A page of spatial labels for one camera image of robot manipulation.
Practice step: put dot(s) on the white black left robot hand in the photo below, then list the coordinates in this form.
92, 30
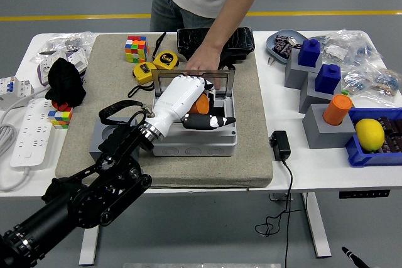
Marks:
179, 98

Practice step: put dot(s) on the white power strip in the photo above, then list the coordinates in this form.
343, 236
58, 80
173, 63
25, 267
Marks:
31, 133

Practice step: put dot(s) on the small green piece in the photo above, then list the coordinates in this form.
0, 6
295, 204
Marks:
345, 92

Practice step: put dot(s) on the orange cylinder battery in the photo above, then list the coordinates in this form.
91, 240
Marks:
337, 109
201, 105

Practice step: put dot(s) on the transparent hinged box lid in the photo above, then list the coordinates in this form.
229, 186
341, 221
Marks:
224, 75

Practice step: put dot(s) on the yellow lemon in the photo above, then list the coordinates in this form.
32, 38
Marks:
370, 134

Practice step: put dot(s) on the person's forearm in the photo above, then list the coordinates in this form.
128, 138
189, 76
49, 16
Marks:
232, 20

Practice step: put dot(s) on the grey square holder block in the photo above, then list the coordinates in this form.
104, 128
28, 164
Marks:
309, 98
295, 76

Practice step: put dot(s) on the black cloth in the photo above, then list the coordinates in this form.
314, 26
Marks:
64, 79

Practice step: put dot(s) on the small colourful puzzle cube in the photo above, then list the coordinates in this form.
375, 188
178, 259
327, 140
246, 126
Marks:
60, 119

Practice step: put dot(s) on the blue-grey oval tray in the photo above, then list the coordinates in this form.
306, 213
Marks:
270, 43

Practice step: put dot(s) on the grey block with round hole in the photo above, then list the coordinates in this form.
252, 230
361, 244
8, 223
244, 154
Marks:
95, 150
326, 136

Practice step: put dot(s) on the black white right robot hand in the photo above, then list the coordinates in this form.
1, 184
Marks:
353, 257

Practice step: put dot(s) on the white circuit breaker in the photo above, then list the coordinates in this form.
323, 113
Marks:
15, 87

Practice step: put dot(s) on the blue plastic block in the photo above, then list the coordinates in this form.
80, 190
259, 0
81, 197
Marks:
328, 79
309, 53

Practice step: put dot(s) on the white socket module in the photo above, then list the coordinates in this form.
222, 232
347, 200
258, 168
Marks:
77, 57

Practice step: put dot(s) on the person's hand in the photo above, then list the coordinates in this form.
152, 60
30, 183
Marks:
202, 59

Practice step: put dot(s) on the black plastic housing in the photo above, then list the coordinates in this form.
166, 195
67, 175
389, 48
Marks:
188, 42

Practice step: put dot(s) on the dark components in rows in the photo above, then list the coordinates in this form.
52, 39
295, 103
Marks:
392, 142

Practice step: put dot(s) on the small metal clip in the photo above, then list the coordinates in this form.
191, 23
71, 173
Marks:
271, 61

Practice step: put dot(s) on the grey plastic enclosure box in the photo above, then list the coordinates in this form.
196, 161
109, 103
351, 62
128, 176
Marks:
201, 148

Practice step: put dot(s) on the white table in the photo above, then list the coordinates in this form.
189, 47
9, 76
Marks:
314, 170

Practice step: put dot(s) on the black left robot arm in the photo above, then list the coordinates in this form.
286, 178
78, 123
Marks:
94, 186

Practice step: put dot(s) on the large colourful puzzle cube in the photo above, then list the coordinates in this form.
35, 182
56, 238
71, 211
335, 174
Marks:
136, 49

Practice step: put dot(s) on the purple-edged white socket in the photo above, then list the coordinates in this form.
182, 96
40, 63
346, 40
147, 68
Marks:
44, 70

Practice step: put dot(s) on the blue plastic bin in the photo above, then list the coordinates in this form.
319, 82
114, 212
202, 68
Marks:
370, 158

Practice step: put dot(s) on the yellow tape measure black label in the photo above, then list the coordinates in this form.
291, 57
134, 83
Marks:
166, 61

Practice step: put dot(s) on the black table control panel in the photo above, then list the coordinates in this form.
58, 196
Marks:
364, 194

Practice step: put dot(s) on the dark foil packet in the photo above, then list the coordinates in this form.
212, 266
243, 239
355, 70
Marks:
284, 38
282, 50

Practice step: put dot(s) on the grey-brown fabric mat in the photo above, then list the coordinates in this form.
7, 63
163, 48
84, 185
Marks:
251, 108

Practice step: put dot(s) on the clear bag of white parts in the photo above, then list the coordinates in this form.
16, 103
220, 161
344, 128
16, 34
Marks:
78, 40

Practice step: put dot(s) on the black power adapter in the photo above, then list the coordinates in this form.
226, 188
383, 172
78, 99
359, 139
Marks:
281, 145

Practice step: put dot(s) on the clear bag of small parts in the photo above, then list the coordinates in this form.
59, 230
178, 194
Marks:
377, 83
351, 48

